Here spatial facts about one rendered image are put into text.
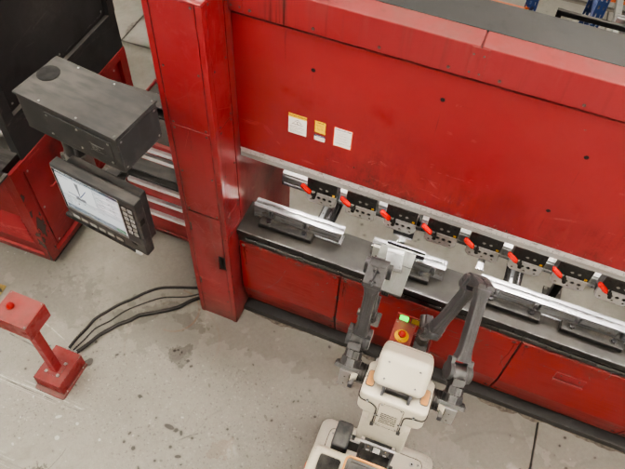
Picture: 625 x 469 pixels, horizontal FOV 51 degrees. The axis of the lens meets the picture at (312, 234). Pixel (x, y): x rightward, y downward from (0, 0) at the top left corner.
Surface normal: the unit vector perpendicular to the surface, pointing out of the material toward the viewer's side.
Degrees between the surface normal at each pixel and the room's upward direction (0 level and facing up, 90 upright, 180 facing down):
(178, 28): 90
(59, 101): 0
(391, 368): 47
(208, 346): 0
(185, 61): 90
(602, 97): 90
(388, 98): 90
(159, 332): 0
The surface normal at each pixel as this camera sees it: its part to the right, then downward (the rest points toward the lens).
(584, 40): 0.04, -0.59
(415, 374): -0.23, 0.15
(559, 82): -0.37, 0.74
